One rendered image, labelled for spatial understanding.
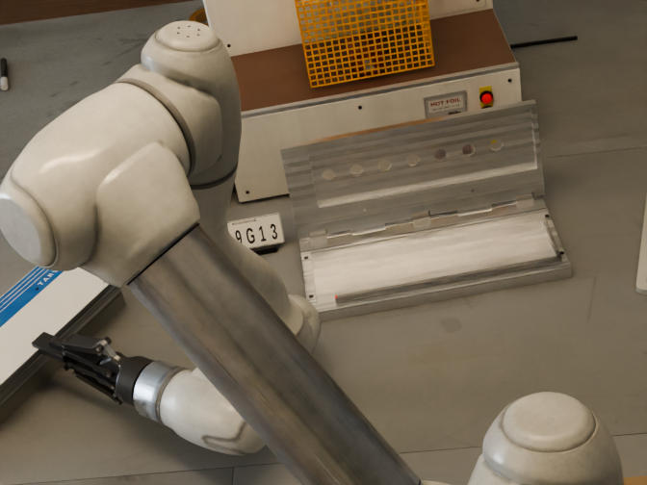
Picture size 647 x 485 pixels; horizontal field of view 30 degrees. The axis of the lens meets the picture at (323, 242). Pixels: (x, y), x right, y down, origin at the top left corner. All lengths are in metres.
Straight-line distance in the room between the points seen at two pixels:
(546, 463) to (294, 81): 1.12
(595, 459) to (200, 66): 0.61
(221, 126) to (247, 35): 1.03
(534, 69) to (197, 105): 1.37
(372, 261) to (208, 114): 0.82
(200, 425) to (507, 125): 0.76
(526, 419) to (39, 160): 0.60
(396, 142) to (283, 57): 0.38
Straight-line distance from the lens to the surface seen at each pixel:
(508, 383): 1.87
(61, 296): 2.07
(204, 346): 1.25
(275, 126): 2.21
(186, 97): 1.30
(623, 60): 2.60
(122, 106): 1.27
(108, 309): 2.12
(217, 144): 1.35
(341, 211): 2.11
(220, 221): 1.47
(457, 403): 1.85
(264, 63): 2.34
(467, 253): 2.07
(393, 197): 2.11
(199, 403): 1.73
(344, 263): 2.09
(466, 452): 1.78
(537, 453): 1.36
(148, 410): 1.80
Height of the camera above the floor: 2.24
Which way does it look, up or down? 38 degrees down
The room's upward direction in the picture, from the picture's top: 11 degrees counter-clockwise
